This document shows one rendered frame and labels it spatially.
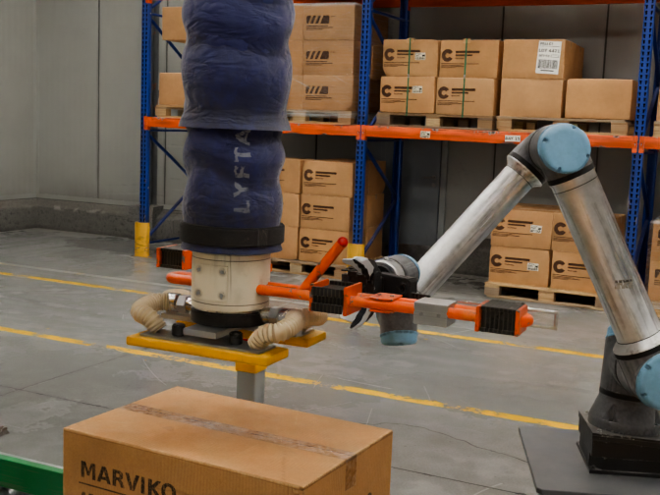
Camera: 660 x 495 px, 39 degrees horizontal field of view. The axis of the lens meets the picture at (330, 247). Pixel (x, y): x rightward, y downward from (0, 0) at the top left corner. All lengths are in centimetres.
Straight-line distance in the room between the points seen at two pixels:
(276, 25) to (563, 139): 75
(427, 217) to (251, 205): 887
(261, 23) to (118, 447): 92
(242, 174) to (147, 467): 63
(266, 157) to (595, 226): 82
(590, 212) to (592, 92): 672
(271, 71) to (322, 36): 793
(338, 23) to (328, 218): 200
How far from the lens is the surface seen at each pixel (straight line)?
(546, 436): 284
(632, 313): 237
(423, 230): 1081
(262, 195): 196
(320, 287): 192
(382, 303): 189
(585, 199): 231
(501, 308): 181
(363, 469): 204
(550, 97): 909
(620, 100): 897
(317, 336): 210
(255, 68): 193
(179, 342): 200
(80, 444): 212
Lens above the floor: 162
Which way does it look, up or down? 8 degrees down
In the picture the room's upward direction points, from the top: 2 degrees clockwise
